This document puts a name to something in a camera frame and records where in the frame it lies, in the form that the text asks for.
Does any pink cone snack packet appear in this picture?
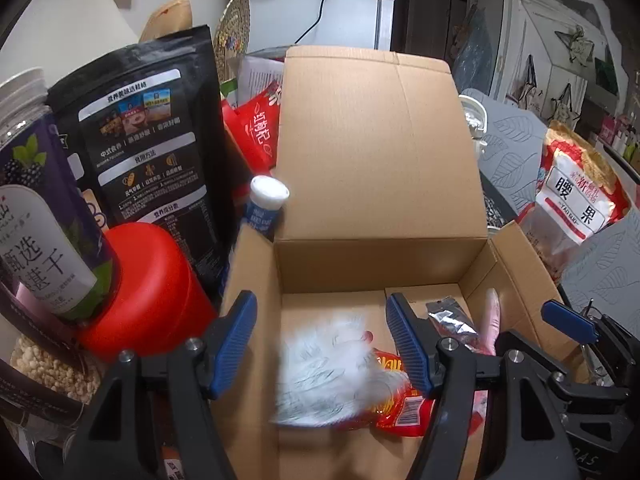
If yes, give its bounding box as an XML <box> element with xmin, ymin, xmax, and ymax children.
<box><xmin>480</xmin><ymin>288</ymin><xmax>501</xmax><ymax>356</ymax></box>

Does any open cardboard box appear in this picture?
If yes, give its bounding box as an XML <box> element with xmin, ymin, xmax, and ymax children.
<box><xmin>212</xmin><ymin>46</ymin><xmax>580</xmax><ymax>479</ymax></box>

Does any blue white tube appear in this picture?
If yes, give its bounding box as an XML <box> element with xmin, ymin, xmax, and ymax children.
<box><xmin>243</xmin><ymin>176</ymin><xmax>291</xmax><ymax>236</ymax></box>

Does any red canister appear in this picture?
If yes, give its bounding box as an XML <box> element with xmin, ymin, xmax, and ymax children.
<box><xmin>74</xmin><ymin>222</ymin><xmax>217</xmax><ymax>363</ymax></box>

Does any light blue chair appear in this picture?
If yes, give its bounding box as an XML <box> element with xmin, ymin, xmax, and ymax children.
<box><xmin>462</xmin><ymin>88</ymin><xmax>547</xmax><ymax>216</ymax></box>

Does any white mini fridge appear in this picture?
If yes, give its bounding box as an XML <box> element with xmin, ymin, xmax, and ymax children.
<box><xmin>247</xmin><ymin>0</ymin><xmax>394</xmax><ymax>53</ymax></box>

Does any black stand-up pouch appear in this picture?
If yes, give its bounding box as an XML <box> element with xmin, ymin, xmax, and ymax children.
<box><xmin>48</xmin><ymin>25</ymin><xmax>236</xmax><ymax>302</ymax></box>

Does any woven round fan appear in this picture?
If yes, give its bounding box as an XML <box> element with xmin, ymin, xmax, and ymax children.
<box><xmin>213</xmin><ymin>0</ymin><xmax>250</xmax><ymax>82</ymax></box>

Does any white patterned bread packet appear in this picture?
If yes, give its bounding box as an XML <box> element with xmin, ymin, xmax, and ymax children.
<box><xmin>271</xmin><ymin>314</ymin><xmax>409</xmax><ymax>428</ymax></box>

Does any red gold snack packet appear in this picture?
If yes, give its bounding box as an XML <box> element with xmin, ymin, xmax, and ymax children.
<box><xmin>344</xmin><ymin>346</ymin><xmax>436</xmax><ymax>438</ymax></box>

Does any silver foil snack packet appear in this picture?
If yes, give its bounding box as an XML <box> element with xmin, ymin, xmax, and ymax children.
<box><xmin>426</xmin><ymin>296</ymin><xmax>480</xmax><ymax>351</ymax></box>

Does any white kettle bottle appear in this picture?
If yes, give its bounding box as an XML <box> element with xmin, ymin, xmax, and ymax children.
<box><xmin>459</xmin><ymin>94</ymin><xmax>488</xmax><ymax>159</ymax></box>

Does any mulberry jar dark label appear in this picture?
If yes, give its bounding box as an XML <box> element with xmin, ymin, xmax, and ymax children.
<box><xmin>1</xmin><ymin>68</ymin><xmax>117</xmax><ymax>322</ymax></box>

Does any large cashew nut bag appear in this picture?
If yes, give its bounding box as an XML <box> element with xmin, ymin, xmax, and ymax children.
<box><xmin>518</xmin><ymin>119</ymin><xmax>631</xmax><ymax>282</ymax></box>

